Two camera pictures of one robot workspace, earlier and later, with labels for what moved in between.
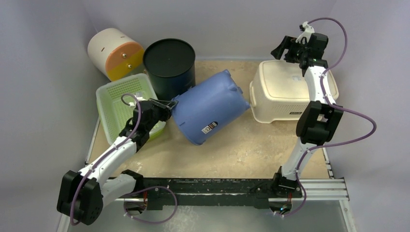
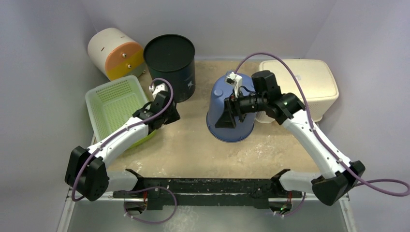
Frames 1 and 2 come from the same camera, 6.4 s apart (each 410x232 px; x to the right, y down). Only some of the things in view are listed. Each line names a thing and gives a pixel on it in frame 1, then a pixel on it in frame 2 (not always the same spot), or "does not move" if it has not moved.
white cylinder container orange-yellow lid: x=114 y=54 does not move
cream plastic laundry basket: x=280 y=93 does not move
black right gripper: x=288 y=50 → x=231 y=109
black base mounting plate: x=208 y=192 does not move
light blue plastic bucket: x=207 y=105 → x=223 y=90
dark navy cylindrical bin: x=170 y=64 does not move
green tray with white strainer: x=116 y=102 → x=102 y=129
